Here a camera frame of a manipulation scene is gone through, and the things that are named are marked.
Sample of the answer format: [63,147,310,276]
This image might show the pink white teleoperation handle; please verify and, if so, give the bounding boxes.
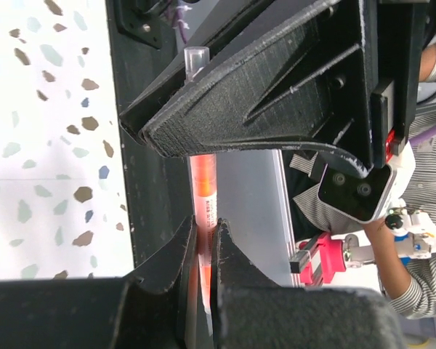
[290,206,436,286]

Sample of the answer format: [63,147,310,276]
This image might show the orange pink pen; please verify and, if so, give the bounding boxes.
[183,46,219,328]

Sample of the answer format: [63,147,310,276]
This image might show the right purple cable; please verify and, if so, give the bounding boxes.
[163,0,197,47]

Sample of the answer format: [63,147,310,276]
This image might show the person in striped shirt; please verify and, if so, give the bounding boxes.
[288,0,436,349]

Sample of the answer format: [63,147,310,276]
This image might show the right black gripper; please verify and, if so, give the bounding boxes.
[371,1,436,167]

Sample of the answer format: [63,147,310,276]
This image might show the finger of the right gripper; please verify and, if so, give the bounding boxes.
[120,1,374,169]

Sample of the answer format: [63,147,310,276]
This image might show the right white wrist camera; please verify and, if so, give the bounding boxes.
[318,144,416,223]

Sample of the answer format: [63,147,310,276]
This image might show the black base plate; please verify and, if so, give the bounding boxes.
[106,1,193,265]

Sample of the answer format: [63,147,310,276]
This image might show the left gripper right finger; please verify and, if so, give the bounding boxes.
[211,220,407,349]

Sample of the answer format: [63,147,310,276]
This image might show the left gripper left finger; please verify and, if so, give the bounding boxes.
[0,217,198,348]

